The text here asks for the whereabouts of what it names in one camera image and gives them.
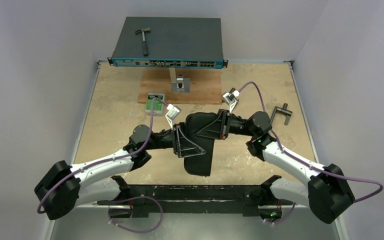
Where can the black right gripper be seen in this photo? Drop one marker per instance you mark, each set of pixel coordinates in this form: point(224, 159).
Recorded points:
point(223, 124)

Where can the small metal door handle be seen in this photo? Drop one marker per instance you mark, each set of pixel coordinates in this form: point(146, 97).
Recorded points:
point(232, 90)

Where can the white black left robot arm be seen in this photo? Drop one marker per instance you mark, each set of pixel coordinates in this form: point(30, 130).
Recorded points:
point(59, 190)

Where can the metal bracket stand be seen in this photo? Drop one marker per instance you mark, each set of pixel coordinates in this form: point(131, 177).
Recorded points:
point(179, 84)

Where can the brown wooden board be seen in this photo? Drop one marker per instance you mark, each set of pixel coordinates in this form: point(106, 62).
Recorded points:
point(205, 86)

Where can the grey network switch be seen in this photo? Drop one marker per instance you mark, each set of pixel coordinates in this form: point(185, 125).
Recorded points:
point(173, 42)

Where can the green grey device box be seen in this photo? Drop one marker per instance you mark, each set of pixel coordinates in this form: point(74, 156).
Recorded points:
point(158, 106)

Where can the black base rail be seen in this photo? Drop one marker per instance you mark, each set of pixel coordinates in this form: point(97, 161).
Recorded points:
point(247, 200)

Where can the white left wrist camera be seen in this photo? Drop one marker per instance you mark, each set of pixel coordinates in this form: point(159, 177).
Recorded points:
point(172, 113)

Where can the small grey hammer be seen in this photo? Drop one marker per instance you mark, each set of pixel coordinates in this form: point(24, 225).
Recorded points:
point(142, 32)

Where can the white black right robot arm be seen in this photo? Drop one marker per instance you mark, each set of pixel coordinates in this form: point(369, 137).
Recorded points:
point(323, 189)

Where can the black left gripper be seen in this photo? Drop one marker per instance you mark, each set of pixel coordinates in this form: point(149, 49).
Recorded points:
point(183, 146)

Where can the black zipper tool case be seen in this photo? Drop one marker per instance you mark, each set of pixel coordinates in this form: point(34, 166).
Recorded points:
point(195, 130)

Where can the aluminium table frame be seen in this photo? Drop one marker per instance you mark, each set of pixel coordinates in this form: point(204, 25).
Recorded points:
point(113, 113)

